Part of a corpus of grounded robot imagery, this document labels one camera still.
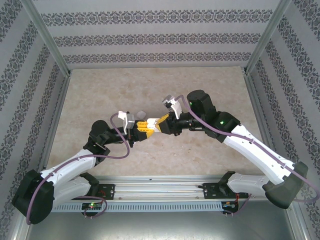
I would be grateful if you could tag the circuit board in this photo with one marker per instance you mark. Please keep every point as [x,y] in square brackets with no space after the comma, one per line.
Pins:
[92,205]
[230,205]

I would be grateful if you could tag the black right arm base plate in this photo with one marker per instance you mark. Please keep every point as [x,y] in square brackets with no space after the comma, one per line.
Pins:
[210,191]

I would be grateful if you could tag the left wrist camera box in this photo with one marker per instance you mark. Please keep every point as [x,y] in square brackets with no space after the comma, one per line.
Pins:
[130,121]

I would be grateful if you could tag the aluminium frame post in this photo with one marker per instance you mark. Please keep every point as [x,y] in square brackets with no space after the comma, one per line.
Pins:
[47,37]
[267,37]

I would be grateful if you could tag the left circuit board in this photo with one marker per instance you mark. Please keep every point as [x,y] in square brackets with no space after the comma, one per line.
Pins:
[92,205]

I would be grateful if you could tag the small white charging case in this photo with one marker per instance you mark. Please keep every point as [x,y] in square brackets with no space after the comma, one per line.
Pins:
[141,114]

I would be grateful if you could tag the aluminium table side rail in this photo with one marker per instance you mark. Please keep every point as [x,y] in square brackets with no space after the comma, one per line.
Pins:
[53,125]
[255,100]

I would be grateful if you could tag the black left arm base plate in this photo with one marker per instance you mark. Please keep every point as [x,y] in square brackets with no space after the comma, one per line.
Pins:
[108,191]

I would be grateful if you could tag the right circuit board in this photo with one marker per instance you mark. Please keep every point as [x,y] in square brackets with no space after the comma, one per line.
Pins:
[230,205]

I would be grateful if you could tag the sheet metal tray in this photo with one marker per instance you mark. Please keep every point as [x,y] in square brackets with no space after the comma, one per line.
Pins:
[160,225]

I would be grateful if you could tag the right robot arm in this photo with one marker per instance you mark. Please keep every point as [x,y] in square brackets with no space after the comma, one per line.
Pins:
[250,150]

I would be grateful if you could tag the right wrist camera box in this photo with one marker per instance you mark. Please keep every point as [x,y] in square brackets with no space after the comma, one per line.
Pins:
[176,107]

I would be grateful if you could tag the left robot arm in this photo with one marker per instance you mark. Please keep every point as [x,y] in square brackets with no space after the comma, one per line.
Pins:
[75,162]

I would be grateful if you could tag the aluminium mounting rail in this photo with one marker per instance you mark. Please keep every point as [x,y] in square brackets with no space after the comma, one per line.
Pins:
[155,187]

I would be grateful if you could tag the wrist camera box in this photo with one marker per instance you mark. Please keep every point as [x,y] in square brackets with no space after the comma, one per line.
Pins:
[130,121]
[176,107]

